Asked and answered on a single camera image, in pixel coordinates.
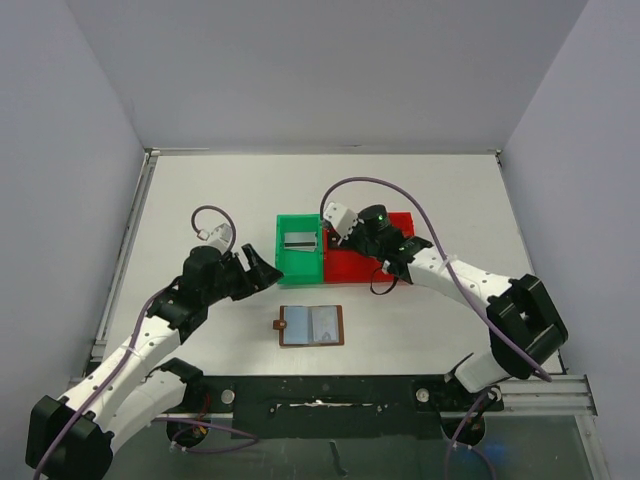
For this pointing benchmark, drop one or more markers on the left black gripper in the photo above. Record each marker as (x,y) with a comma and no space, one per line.
(260,275)

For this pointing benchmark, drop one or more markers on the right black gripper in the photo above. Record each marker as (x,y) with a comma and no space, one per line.
(351,236)

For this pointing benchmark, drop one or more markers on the red plastic bin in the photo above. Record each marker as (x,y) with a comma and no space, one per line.
(343,266)
(403,221)

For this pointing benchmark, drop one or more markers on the green plastic bin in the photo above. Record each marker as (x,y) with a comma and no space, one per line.
(299,268)

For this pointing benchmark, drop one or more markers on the silver credit card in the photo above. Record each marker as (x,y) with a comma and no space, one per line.
(301,241)

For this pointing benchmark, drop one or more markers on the brown leather card holder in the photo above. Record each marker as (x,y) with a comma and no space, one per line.
(309,326)

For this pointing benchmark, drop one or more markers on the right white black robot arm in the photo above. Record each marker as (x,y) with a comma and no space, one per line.
(524,326)

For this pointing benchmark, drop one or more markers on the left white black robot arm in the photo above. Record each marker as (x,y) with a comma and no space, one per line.
(69,436)

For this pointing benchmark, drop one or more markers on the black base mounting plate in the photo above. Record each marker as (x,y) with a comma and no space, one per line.
(335,407)

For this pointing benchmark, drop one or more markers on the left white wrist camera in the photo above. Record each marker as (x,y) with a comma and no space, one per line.
(221,237)

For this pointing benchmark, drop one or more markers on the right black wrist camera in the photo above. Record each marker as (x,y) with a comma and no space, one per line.
(344,222)

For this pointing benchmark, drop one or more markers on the aluminium frame rail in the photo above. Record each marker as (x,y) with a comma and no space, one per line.
(565,395)

